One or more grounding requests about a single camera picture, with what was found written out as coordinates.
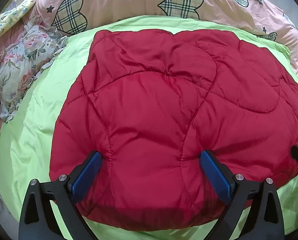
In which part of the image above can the red quilted puffer jacket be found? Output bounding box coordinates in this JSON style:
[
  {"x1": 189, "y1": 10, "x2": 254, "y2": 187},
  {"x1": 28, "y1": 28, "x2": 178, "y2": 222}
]
[{"x1": 49, "y1": 29, "x2": 298, "y2": 231}]

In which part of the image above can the lime green bed sheet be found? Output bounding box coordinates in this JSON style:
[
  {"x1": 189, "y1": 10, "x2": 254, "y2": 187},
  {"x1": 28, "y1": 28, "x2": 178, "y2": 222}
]
[{"x1": 0, "y1": 16, "x2": 298, "y2": 239}]

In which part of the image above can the floral ruffled pillow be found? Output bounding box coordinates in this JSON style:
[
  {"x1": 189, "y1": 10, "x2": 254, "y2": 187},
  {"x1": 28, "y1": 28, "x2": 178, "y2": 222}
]
[{"x1": 0, "y1": 16, "x2": 67, "y2": 122}]

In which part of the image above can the yellow floral blanket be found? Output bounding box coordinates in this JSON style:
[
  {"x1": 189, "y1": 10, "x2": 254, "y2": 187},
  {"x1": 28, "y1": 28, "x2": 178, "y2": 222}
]
[{"x1": 0, "y1": 0, "x2": 37, "y2": 37}]

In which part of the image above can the pink quilt with plaid hearts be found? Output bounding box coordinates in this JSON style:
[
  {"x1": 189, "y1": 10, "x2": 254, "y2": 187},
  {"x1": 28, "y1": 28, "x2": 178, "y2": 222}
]
[{"x1": 31, "y1": 0, "x2": 298, "y2": 68}]

